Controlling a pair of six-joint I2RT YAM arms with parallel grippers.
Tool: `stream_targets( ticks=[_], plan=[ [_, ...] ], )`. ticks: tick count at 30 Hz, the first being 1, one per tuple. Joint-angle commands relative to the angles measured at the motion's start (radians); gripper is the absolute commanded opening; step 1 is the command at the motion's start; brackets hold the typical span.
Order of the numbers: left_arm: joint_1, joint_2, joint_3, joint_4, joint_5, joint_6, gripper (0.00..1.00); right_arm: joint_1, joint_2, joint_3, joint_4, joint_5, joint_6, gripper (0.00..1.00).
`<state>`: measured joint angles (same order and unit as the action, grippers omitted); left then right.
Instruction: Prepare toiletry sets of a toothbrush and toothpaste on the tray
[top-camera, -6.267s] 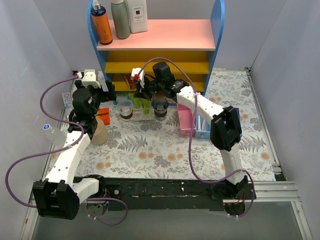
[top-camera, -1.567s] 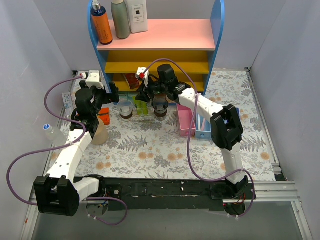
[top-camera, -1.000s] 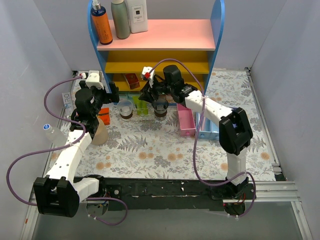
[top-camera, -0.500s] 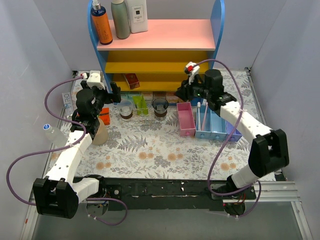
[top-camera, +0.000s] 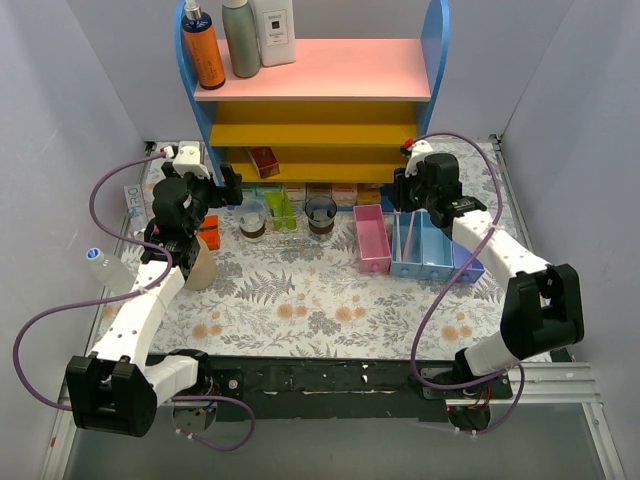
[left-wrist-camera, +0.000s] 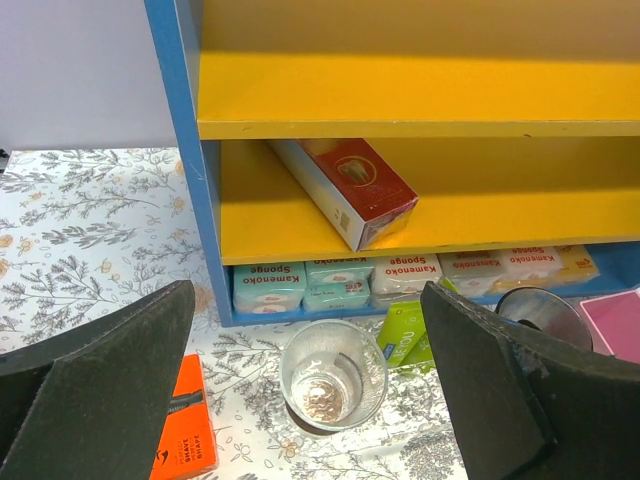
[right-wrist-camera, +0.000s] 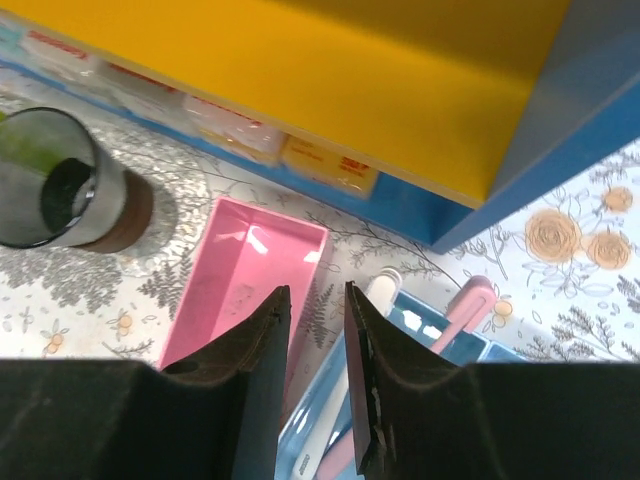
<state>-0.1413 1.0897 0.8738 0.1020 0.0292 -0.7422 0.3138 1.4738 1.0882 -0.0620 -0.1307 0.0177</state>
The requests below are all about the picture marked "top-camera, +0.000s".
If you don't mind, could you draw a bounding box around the clear cup brown base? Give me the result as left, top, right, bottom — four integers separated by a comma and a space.
233, 199, 266, 243

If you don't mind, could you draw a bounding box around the green toothpaste tube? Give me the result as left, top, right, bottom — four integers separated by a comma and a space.
282, 192, 297, 232
264, 192, 284, 231

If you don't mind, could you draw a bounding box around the dark blue cup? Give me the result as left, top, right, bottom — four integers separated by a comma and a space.
304, 196, 337, 241

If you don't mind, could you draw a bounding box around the clear textured glass tray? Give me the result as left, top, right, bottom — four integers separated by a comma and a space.
220, 212, 358, 263

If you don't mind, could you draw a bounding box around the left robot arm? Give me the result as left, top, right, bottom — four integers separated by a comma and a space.
65, 162, 243, 437

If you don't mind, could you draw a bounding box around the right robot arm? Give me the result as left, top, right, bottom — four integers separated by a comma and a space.
392, 145, 585, 398

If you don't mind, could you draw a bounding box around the teal soap box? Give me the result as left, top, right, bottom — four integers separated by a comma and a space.
241, 183, 257, 200
255, 183, 282, 196

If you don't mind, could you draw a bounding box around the orange razor package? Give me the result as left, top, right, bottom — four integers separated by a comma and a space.
198, 215, 220, 251

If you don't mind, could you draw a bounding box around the red small box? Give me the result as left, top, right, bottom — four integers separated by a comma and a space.
246, 147, 280, 179

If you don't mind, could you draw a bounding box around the light blue drawer box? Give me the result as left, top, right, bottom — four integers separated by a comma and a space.
390, 210, 426, 279

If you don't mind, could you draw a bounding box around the yellow soap box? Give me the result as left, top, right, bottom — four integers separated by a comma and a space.
356, 183, 383, 205

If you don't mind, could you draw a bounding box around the purple blue drawer box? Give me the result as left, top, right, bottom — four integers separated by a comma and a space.
449, 239, 486, 284

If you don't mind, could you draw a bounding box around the pink drawer box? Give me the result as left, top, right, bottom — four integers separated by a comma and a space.
353, 205, 391, 273

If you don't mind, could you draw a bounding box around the orange red soap box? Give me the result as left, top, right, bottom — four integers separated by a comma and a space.
331, 183, 358, 207

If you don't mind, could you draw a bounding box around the blue wooden shelf unit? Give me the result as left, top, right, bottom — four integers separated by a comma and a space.
174, 1, 450, 185

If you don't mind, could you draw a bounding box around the clear water bottle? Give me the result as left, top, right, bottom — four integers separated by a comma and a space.
86, 248, 135, 296

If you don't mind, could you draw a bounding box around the grey green bottle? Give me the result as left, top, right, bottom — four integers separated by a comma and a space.
222, 0, 261, 78

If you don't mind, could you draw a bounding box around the orange spray bottle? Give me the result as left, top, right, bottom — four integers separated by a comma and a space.
181, 0, 226, 90

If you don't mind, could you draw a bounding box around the white labelled bottle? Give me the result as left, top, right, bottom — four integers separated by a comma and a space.
251, 0, 296, 67

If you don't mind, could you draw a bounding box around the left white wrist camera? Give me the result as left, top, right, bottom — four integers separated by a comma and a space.
159, 141, 211, 179

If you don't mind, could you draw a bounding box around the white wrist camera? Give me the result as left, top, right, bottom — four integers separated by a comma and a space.
401, 139, 434, 178
159, 141, 211, 179

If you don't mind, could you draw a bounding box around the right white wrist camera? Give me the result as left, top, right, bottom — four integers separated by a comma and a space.
401, 139, 434, 178

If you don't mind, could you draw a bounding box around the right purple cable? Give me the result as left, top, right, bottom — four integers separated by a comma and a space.
404, 131, 526, 434

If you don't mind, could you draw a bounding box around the purple cable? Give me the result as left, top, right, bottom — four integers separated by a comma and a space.
12, 149, 256, 452
404, 131, 526, 434

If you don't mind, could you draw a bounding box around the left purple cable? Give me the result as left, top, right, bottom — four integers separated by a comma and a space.
12, 149, 256, 452

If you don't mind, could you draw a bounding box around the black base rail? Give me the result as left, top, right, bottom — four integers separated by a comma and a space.
154, 352, 501, 421

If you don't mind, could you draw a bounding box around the aluminium frame rail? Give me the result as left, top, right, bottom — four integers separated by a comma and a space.
436, 363, 626, 479

